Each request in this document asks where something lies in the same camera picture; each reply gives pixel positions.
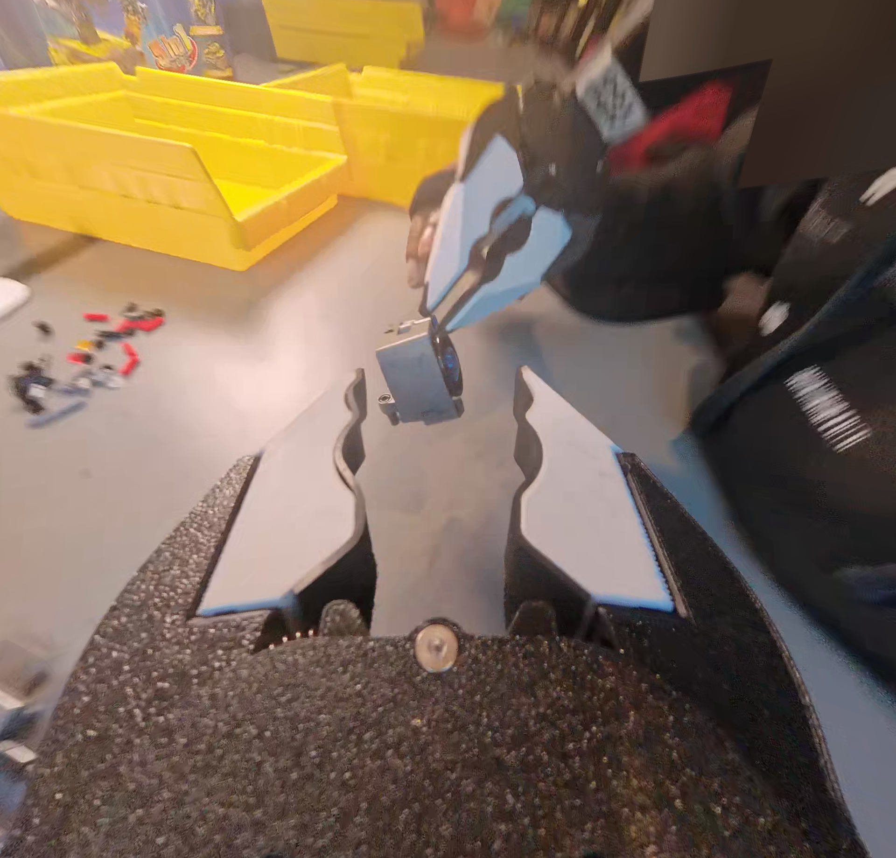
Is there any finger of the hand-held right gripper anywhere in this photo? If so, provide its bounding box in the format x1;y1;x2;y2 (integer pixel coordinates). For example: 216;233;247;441
423;135;527;316
442;207;575;334

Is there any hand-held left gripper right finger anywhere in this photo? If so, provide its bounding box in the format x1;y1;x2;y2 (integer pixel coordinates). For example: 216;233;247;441
511;366;674;610

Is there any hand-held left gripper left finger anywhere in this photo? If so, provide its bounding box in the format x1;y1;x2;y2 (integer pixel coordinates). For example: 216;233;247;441
196;368;370;619

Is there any grey toy joint assembly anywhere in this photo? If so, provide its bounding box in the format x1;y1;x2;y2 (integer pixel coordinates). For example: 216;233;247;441
374;315;466;426

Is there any grey desk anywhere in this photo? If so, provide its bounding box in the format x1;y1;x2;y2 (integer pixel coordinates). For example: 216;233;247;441
0;32;896;858

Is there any person's right hand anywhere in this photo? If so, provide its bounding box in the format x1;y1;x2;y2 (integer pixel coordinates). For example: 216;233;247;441
406;168;456;289

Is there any yellow plastic bin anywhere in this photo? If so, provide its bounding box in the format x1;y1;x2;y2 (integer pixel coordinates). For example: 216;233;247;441
0;62;349;272
259;0;427;69
269;63;506;208

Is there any pile of small toy parts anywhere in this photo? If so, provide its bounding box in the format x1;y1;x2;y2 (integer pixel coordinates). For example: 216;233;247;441
8;302;167;428

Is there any robot kit box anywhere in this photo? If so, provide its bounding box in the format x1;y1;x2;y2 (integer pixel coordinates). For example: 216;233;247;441
24;0;235;78

